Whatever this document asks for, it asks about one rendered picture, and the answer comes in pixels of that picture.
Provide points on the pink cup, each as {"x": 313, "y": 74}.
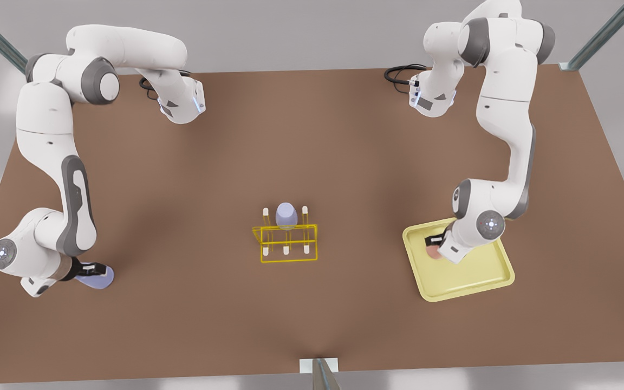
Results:
{"x": 433, "y": 252}

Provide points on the lavender cup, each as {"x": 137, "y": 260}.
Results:
{"x": 101, "y": 280}
{"x": 286, "y": 214}

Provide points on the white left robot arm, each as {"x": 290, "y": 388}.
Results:
{"x": 507, "y": 97}

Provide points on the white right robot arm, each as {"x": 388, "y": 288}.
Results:
{"x": 46, "y": 114}

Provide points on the pale yellow tray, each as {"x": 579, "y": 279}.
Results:
{"x": 469, "y": 276}

